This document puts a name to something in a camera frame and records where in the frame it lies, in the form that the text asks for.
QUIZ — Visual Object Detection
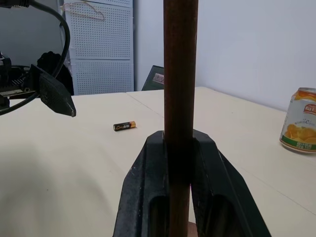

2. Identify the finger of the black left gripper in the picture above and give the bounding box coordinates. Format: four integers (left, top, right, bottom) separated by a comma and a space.
23, 64, 77, 118

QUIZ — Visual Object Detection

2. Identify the pink clothes hanger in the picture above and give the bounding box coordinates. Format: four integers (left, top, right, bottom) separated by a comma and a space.
62, 0, 105, 22

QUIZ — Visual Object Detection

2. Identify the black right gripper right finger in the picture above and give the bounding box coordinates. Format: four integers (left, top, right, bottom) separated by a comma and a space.
191, 128, 273, 237

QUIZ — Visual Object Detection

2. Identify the orange juice can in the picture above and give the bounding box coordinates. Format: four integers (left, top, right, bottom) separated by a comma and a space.
279, 87, 316, 155

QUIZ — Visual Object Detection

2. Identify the black and gold battery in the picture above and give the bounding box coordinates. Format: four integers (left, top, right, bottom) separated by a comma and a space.
113, 120, 137, 132

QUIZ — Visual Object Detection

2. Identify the dark green box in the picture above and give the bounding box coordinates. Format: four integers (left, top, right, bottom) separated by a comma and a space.
141, 65, 165, 92

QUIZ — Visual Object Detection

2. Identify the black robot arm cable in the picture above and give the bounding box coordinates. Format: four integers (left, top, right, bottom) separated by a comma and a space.
0, 0, 72, 117

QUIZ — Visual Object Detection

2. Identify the white perforated panel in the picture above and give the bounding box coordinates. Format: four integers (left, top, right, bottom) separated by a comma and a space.
60, 0, 136, 96

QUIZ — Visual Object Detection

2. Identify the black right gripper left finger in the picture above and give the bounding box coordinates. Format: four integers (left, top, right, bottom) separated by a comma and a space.
112, 130, 171, 237

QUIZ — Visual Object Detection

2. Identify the brown wooden pole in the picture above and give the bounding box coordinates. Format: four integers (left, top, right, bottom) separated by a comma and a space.
163, 0, 199, 237

